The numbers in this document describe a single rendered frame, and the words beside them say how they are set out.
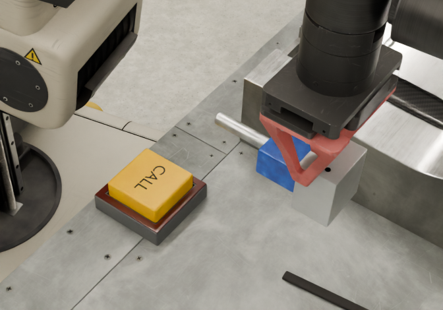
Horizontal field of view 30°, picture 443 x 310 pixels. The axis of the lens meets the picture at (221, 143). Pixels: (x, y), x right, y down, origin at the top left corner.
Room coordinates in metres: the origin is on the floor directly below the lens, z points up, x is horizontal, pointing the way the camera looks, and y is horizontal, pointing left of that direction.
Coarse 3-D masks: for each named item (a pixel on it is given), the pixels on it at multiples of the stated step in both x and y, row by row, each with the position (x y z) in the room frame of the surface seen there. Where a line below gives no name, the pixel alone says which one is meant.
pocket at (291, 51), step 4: (300, 28) 0.71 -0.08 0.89; (300, 32) 0.71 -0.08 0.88; (300, 36) 0.71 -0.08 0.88; (296, 40) 0.71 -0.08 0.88; (292, 44) 0.70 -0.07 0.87; (296, 44) 0.70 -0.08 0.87; (288, 48) 0.69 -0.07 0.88; (292, 48) 0.69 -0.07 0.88; (296, 48) 0.70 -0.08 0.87; (280, 52) 0.67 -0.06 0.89; (284, 52) 0.69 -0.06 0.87; (288, 52) 0.69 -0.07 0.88; (292, 52) 0.69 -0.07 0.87; (296, 52) 0.70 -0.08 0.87; (292, 56) 0.69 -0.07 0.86
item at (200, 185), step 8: (200, 184) 0.54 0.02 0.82; (104, 192) 0.52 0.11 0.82; (192, 192) 0.53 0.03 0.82; (104, 200) 0.51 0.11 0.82; (112, 200) 0.52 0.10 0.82; (184, 200) 0.52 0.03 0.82; (120, 208) 0.51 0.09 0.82; (128, 208) 0.51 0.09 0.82; (176, 208) 0.51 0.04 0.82; (136, 216) 0.50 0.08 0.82; (168, 216) 0.50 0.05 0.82; (144, 224) 0.49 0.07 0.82; (152, 224) 0.49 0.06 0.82; (160, 224) 0.49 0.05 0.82
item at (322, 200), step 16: (224, 128) 0.51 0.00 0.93; (240, 128) 0.50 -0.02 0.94; (256, 144) 0.49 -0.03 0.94; (272, 144) 0.48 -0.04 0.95; (304, 144) 0.48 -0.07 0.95; (352, 144) 0.47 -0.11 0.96; (272, 160) 0.46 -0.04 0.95; (304, 160) 0.45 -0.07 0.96; (336, 160) 0.45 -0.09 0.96; (352, 160) 0.45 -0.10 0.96; (272, 176) 0.46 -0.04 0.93; (288, 176) 0.45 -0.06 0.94; (320, 176) 0.43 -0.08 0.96; (336, 176) 0.43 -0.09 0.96; (352, 176) 0.45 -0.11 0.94; (304, 192) 0.44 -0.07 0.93; (320, 192) 0.43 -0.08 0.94; (336, 192) 0.43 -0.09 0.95; (352, 192) 0.46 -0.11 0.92; (304, 208) 0.44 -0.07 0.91; (320, 208) 0.43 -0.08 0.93; (336, 208) 0.43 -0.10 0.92
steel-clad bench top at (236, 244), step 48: (240, 96) 0.70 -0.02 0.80; (192, 144) 0.62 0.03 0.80; (240, 144) 0.62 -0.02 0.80; (240, 192) 0.55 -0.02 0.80; (288, 192) 0.55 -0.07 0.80; (48, 240) 0.48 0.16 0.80; (96, 240) 0.48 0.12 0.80; (144, 240) 0.48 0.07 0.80; (192, 240) 0.49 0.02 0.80; (240, 240) 0.49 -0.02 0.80; (288, 240) 0.49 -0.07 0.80; (336, 240) 0.50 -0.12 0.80; (384, 240) 0.50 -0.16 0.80; (0, 288) 0.42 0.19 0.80; (48, 288) 0.42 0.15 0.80; (96, 288) 0.43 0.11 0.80; (144, 288) 0.43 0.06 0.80; (192, 288) 0.43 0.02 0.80; (240, 288) 0.43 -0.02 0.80; (288, 288) 0.44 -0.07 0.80; (336, 288) 0.44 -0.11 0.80; (384, 288) 0.44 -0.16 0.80; (432, 288) 0.45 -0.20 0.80
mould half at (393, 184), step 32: (384, 32) 0.71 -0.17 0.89; (416, 64) 0.67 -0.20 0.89; (256, 96) 0.62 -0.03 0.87; (256, 128) 0.61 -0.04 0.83; (384, 128) 0.57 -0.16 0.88; (416, 128) 0.57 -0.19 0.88; (384, 160) 0.54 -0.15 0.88; (416, 160) 0.53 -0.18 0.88; (384, 192) 0.53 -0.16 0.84; (416, 192) 0.51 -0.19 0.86; (416, 224) 0.51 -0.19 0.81
